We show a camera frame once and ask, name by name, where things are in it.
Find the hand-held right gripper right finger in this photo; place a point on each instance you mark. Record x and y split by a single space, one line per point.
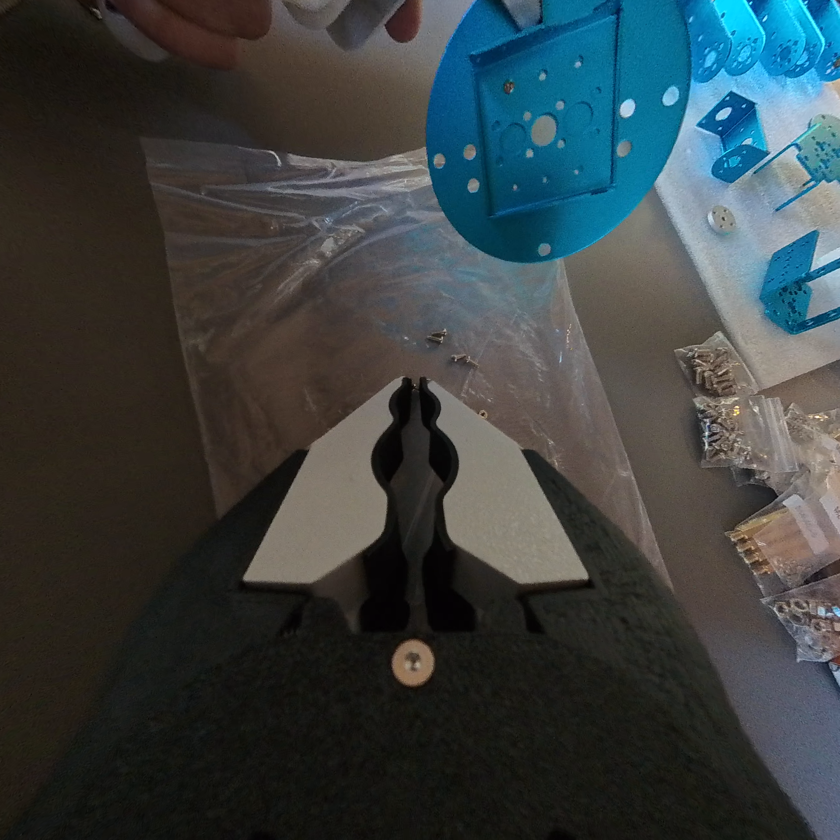
505 518

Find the small blue angled bracket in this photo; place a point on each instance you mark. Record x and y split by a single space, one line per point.
728 124

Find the small screws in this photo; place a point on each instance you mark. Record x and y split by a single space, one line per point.
436 338

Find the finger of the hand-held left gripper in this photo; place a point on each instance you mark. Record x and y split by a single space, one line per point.
525 12

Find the clear plastic bag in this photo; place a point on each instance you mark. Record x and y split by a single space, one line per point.
295 275

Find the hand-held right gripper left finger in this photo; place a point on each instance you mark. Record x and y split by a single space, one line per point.
321 518

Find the white foam tray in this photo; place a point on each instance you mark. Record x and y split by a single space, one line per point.
695 275

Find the grey desk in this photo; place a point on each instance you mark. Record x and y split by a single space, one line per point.
65 328

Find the blue multi-hole box bracket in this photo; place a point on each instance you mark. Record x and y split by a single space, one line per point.
787 289

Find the pile of screw bags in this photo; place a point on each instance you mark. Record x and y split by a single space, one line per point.
722 426

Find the wide teal flat bracket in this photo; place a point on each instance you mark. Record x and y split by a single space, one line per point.
814 151

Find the person's left hand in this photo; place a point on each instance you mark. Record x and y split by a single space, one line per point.
210 33

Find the small silver round disc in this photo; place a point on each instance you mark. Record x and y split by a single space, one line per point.
720 220

